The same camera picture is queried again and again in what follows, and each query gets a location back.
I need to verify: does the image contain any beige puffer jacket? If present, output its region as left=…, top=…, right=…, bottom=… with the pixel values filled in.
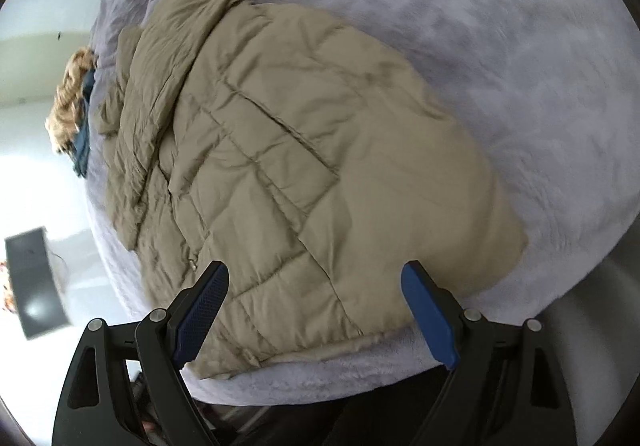
left=94, top=0, right=527, bottom=379

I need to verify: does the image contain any dark monitor screen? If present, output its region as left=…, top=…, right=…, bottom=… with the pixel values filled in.
left=4, top=227, right=70, bottom=340

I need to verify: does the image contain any teal folded garment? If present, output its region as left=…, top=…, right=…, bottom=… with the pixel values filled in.
left=70, top=69, right=94, bottom=178

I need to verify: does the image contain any tan striped knit garment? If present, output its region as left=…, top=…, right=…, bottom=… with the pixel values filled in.
left=44, top=46, right=96, bottom=154

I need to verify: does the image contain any lavender quilted bedspread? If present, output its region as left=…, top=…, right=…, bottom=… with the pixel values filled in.
left=88, top=0, right=639, bottom=406

